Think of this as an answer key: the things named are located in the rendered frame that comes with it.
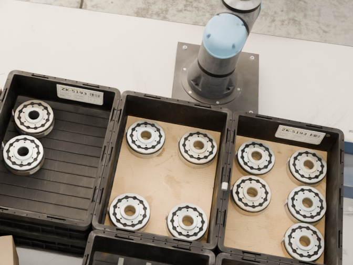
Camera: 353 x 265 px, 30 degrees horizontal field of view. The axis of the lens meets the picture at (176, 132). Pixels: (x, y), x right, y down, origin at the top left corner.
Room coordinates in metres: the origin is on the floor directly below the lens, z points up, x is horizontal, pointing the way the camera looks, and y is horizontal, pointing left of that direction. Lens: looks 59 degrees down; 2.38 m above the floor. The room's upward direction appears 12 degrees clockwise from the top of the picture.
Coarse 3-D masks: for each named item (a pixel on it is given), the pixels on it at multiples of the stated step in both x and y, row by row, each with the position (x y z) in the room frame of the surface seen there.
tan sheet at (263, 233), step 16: (240, 144) 0.94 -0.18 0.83; (272, 144) 0.96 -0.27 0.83; (240, 176) 0.84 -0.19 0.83; (272, 176) 0.86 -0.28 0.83; (272, 192) 0.81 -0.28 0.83; (288, 192) 0.82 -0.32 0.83; (320, 192) 0.84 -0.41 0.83; (272, 208) 0.76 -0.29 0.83; (240, 224) 0.70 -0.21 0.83; (256, 224) 0.71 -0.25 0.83; (272, 224) 0.72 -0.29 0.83; (288, 224) 0.73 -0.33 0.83; (320, 224) 0.75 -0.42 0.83; (224, 240) 0.65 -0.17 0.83; (240, 240) 0.66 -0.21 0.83; (256, 240) 0.67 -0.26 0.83; (272, 240) 0.68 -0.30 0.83; (320, 256) 0.66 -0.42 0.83
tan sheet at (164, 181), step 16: (128, 128) 0.91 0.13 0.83; (176, 128) 0.94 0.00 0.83; (192, 128) 0.95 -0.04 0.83; (176, 144) 0.89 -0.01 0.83; (128, 160) 0.81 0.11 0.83; (144, 160) 0.82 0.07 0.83; (160, 160) 0.83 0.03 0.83; (176, 160) 0.84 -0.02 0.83; (128, 176) 0.77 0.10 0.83; (144, 176) 0.78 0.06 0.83; (160, 176) 0.79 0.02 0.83; (176, 176) 0.80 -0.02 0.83; (192, 176) 0.81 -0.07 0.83; (208, 176) 0.82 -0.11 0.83; (112, 192) 0.71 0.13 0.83; (128, 192) 0.72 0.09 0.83; (144, 192) 0.73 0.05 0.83; (160, 192) 0.74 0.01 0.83; (176, 192) 0.75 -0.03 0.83; (192, 192) 0.76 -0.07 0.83; (208, 192) 0.77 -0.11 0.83; (160, 208) 0.70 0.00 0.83; (208, 208) 0.73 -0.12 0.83; (160, 224) 0.66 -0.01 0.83; (208, 224) 0.68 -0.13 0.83
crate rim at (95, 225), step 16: (144, 96) 0.96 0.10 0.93; (160, 96) 0.97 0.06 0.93; (224, 112) 0.96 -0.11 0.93; (112, 144) 0.80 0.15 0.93; (224, 144) 0.87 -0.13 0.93; (224, 160) 0.82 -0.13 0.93; (224, 176) 0.77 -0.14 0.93; (96, 208) 0.62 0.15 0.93; (96, 224) 0.58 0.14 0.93; (160, 240) 0.57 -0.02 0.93
